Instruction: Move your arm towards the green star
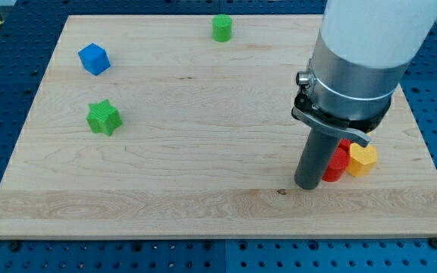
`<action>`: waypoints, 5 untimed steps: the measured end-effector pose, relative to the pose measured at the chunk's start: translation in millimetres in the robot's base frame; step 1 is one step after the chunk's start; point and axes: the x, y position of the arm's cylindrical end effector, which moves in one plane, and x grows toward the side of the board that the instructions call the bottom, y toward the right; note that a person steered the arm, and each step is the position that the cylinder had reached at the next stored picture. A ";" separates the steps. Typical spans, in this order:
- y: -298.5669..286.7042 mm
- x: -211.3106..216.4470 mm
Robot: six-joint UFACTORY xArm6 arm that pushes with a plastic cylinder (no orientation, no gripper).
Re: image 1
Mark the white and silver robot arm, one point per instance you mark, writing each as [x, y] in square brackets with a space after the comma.
[362, 50]

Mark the green star block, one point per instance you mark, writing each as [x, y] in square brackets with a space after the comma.
[103, 117]

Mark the wooden board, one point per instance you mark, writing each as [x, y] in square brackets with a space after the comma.
[208, 147]

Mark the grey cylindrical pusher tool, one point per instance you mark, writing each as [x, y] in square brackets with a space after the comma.
[315, 158]

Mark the green cylinder block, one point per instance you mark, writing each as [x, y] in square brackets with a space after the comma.
[222, 28]

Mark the red cylinder block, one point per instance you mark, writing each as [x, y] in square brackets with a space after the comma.
[336, 166]

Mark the red block behind tool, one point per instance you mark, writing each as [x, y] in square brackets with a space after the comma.
[345, 145]

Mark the yellow hexagon block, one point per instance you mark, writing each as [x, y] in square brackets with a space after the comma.
[362, 159]

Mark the blue cube block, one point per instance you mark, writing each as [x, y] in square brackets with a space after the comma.
[94, 59]

